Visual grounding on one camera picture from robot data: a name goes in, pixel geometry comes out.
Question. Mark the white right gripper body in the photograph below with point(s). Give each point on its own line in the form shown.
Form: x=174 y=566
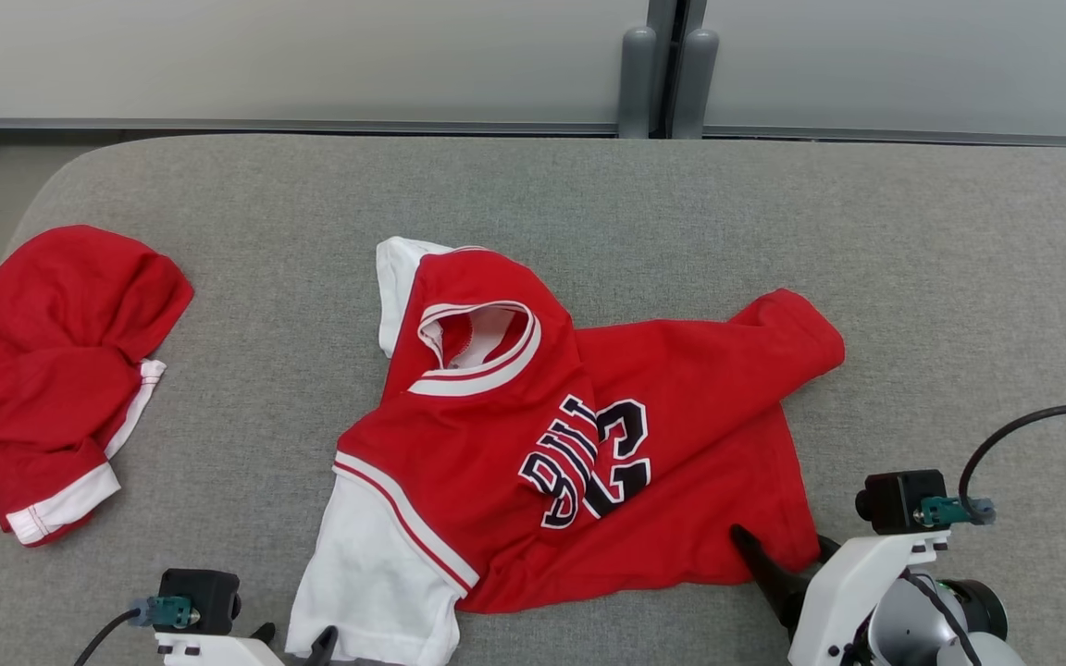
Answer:
x=843 y=592

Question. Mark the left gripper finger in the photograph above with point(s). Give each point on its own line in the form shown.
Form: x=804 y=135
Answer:
x=324 y=645
x=264 y=634

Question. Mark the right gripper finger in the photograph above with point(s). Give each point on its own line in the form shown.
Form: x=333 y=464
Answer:
x=774 y=583
x=828 y=548

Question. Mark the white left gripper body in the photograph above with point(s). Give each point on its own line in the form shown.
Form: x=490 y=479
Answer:
x=209 y=652

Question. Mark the red white basketball jersey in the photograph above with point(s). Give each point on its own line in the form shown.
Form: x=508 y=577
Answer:
x=496 y=444

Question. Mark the grey white right arm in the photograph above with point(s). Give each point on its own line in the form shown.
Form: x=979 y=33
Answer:
x=912 y=620

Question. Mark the red shorts white trim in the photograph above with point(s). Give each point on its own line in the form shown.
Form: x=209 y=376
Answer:
x=43 y=370

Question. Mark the teal left camera connector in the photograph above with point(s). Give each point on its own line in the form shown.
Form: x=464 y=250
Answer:
x=167 y=611

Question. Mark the teal camera connector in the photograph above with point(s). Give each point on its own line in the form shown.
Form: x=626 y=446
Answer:
x=167 y=611
x=945 y=511

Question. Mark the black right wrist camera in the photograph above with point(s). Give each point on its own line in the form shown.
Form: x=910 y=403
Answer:
x=894 y=499

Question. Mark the teal right camera connector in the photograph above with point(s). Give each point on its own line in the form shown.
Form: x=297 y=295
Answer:
x=945 y=511

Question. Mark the grey rounded partition post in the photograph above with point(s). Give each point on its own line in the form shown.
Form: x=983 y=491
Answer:
x=695 y=83
x=637 y=83

